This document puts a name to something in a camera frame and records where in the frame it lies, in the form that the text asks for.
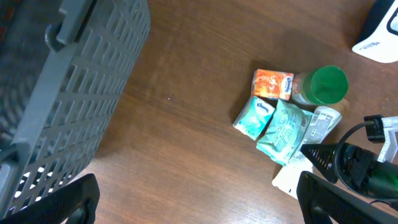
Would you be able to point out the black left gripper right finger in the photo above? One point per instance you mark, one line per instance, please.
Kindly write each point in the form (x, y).
(323, 202)

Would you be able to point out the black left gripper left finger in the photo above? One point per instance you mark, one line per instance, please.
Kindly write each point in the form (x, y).
(75, 203)

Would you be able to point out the white cream tube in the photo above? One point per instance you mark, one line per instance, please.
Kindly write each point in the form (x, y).
(323, 121)

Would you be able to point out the orange Kleenex tissue pack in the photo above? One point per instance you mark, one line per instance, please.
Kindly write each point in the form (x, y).
(272, 84)

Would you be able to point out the grey plastic basket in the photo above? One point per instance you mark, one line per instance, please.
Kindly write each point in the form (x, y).
(64, 66)

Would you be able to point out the teal snack pouch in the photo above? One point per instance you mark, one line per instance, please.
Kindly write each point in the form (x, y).
(285, 132)

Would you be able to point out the teal Kleenex tissue pack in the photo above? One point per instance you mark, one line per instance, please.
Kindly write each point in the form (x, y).
(254, 117)

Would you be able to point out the white barcode scanner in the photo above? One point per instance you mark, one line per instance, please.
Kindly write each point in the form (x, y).
(378, 38)

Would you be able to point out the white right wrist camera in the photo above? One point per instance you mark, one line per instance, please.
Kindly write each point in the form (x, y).
(389, 149)

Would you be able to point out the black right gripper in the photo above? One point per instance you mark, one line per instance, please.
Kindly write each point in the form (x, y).
(357, 168)

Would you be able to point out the green lid jar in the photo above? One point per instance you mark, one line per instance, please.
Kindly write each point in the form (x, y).
(323, 86)

